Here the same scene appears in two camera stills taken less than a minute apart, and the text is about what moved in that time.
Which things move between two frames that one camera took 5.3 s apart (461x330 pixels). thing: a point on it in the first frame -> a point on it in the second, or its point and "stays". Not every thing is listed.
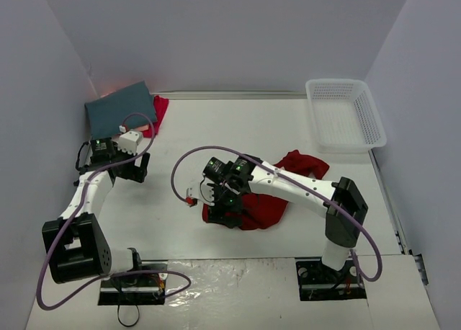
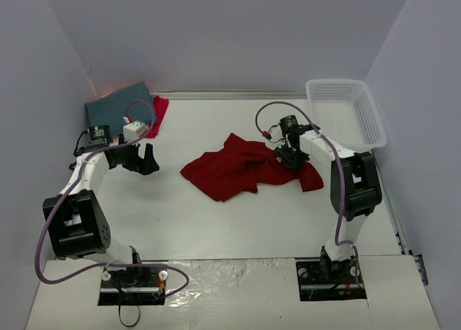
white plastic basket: x=344 y=115 stays
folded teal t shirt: x=132 y=107 stays
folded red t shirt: x=160 y=104 stays
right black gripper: x=219 y=207 -> x=289 y=157
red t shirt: x=261 y=210 -> x=238 y=166
